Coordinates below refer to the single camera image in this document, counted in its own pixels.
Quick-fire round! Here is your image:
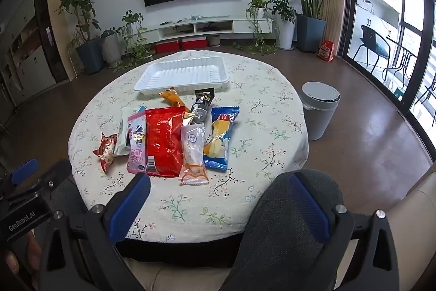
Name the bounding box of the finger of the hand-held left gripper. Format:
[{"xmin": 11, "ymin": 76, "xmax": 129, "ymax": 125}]
[
  {"xmin": 34, "ymin": 159, "xmax": 73, "ymax": 200},
  {"xmin": 0, "ymin": 158, "xmax": 41, "ymax": 191}
]

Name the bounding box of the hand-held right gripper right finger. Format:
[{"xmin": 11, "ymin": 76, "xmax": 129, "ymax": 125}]
[{"xmin": 289, "ymin": 172, "xmax": 400, "ymax": 291}]

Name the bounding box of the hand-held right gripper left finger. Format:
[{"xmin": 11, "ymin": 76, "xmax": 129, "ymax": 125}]
[{"xmin": 38, "ymin": 172, "xmax": 151, "ymax": 291}]

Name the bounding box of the small red white snack packet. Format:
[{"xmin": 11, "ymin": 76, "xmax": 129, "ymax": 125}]
[{"xmin": 93, "ymin": 132, "xmax": 118, "ymax": 172}]

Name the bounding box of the pink snack packet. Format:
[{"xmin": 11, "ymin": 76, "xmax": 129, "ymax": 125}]
[{"xmin": 127, "ymin": 112, "xmax": 149, "ymax": 175}]

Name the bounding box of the pale white-green snack packet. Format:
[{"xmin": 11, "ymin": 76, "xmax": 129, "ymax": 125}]
[{"xmin": 113, "ymin": 106, "xmax": 137, "ymax": 157}]

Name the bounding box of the large red snack packet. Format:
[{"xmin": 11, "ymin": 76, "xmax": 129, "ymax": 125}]
[{"xmin": 145, "ymin": 106, "xmax": 186, "ymax": 178}]

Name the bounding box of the clear orange-print snack packet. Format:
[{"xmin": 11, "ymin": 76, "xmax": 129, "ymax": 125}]
[{"xmin": 178, "ymin": 123, "xmax": 209, "ymax": 185}]

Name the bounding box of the blue yellow snack packet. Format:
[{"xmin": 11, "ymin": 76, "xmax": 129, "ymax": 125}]
[{"xmin": 202, "ymin": 106, "xmax": 241, "ymax": 172}]

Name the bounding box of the orange snack packet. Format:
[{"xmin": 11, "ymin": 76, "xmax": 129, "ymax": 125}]
[{"xmin": 159, "ymin": 87, "xmax": 190, "ymax": 112}]

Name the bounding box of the black snack packet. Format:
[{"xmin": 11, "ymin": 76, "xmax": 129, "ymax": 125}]
[{"xmin": 189, "ymin": 89, "xmax": 215, "ymax": 125}]

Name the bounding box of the white plastic tray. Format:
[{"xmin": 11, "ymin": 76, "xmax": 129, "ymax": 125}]
[{"xmin": 134, "ymin": 56, "xmax": 230, "ymax": 95}]

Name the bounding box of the person's left hand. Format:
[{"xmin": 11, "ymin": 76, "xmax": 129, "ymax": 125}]
[{"xmin": 0, "ymin": 231, "xmax": 43, "ymax": 291}]

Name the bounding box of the grey trash can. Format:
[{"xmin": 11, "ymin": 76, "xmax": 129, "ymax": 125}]
[{"xmin": 300, "ymin": 82, "xmax": 341, "ymax": 142}]

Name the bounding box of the round floral tablecloth table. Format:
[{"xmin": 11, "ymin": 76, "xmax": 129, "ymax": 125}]
[{"xmin": 67, "ymin": 50, "xmax": 310, "ymax": 244}]

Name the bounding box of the beige sofa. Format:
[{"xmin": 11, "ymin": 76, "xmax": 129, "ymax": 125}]
[{"xmin": 123, "ymin": 161, "xmax": 436, "ymax": 291}]

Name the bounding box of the blue-grey plant pot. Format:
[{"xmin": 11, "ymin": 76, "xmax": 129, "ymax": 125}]
[{"xmin": 75, "ymin": 39, "xmax": 104, "ymax": 75}]

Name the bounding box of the ribbed white plant pot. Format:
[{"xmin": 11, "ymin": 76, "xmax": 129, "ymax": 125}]
[{"xmin": 101, "ymin": 34, "xmax": 122, "ymax": 67}]

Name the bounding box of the red bag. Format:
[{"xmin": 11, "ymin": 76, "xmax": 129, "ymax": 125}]
[{"xmin": 318, "ymin": 40, "xmax": 335, "ymax": 62}]

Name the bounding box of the trailing vine plant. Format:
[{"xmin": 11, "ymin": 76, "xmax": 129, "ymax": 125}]
[{"xmin": 112, "ymin": 10, "xmax": 154, "ymax": 71}]

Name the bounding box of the red storage box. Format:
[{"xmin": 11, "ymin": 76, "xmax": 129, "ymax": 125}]
[
  {"xmin": 181, "ymin": 38, "xmax": 208, "ymax": 50},
  {"xmin": 156, "ymin": 40, "xmax": 180, "ymax": 54}
]

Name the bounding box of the tall leafy plant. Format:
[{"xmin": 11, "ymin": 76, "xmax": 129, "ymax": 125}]
[{"xmin": 54, "ymin": 0, "xmax": 101, "ymax": 46}]

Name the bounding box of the dark blue square planter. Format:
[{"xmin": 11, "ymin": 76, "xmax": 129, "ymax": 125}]
[{"xmin": 296, "ymin": 14, "xmax": 327, "ymax": 53}]

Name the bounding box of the tall white plant pot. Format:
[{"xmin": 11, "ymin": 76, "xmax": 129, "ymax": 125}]
[{"xmin": 275, "ymin": 14, "xmax": 295, "ymax": 50}]

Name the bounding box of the black balcony chair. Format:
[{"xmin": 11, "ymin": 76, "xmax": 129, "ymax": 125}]
[{"xmin": 352, "ymin": 25, "xmax": 390, "ymax": 71}]

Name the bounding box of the glass balcony table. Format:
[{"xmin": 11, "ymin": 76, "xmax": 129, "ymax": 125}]
[{"xmin": 381, "ymin": 37, "xmax": 418, "ymax": 87}]

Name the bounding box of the white television console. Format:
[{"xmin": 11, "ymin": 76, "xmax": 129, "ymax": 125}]
[{"xmin": 134, "ymin": 16, "xmax": 273, "ymax": 43}]

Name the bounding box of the bushy green plant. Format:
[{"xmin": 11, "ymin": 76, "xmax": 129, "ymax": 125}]
[{"xmin": 267, "ymin": 0, "xmax": 297, "ymax": 26}]

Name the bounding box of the hanging pothos plant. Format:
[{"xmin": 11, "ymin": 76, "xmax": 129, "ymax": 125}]
[{"xmin": 246, "ymin": 0, "xmax": 273, "ymax": 43}]

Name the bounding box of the wall storage cabinet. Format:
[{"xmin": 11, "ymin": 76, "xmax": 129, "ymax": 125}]
[{"xmin": 0, "ymin": 0, "xmax": 70, "ymax": 114}]

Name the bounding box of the black sliding door frame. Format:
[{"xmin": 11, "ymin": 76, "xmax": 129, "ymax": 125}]
[{"xmin": 342, "ymin": 0, "xmax": 436, "ymax": 162}]

